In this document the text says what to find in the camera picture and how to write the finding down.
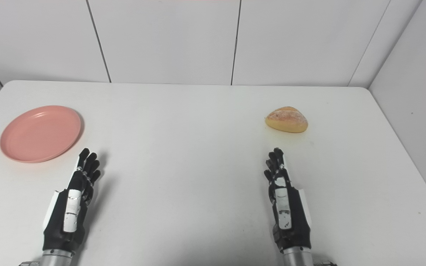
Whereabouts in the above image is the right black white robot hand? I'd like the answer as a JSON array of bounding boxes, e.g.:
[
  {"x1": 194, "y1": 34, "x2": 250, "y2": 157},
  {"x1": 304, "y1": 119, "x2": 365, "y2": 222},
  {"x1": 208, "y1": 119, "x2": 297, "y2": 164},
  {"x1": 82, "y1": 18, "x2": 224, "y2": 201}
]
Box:
[{"x1": 264, "y1": 148, "x2": 313, "y2": 253}]

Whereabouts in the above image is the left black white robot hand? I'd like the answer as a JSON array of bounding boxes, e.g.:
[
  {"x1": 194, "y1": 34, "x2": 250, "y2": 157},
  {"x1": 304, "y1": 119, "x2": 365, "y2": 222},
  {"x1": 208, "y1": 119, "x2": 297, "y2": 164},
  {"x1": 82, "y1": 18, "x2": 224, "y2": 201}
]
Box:
[{"x1": 42, "y1": 148, "x2": 101, "y2": 254}]

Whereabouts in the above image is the pink round plate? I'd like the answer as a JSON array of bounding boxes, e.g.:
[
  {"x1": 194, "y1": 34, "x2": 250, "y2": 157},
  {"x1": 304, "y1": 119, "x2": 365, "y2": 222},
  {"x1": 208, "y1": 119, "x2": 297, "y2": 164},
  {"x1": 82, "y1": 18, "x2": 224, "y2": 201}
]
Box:
[{"x1": 0, "y1": 105, "x2": 82, "y2": 163}]

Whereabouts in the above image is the golden bread roll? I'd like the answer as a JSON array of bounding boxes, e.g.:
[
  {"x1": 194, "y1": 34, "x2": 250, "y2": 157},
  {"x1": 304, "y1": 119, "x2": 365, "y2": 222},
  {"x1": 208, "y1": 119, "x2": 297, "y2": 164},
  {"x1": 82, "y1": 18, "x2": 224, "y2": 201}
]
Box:
[{"x1": 264, "y1": 106, "x2": 309, "y2": 133}]

